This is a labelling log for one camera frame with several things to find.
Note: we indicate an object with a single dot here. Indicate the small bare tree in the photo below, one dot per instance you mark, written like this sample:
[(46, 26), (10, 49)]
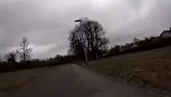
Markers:
[(24, 50)]

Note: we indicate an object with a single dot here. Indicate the grass field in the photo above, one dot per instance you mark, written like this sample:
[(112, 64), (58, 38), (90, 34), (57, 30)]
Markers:
[(150, 65), (8, 81)]

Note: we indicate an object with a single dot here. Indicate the white house with dark roof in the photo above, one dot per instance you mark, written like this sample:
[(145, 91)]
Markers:
[(167, 34)]

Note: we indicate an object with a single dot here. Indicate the dark grey asphalt path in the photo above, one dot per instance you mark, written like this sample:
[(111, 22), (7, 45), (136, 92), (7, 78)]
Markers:
[(59, 96)]

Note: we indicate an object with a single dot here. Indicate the dark hedge line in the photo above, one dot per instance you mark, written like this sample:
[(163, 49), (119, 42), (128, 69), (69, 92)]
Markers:
[(35, 64), (147, 44)]

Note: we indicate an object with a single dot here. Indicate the large bare tree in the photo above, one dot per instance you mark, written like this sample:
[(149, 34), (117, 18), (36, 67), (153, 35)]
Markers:
[(89, 37)]

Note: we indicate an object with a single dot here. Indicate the street lamp pole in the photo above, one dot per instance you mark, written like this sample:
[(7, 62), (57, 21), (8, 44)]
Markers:
[(84, 48)]

